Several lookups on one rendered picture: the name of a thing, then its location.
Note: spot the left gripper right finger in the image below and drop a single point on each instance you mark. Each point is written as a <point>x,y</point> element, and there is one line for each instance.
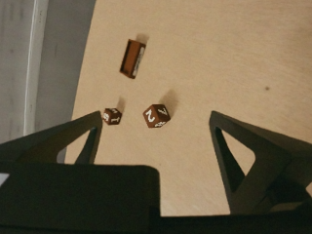
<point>281,162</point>

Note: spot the brown wooden calendar tray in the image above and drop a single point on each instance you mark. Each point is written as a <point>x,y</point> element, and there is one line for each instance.
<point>132,58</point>

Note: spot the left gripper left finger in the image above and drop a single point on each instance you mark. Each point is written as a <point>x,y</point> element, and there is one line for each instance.
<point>44,146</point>

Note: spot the brown calendar cube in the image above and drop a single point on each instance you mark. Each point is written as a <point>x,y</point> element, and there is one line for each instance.
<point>111,116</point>
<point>156,115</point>

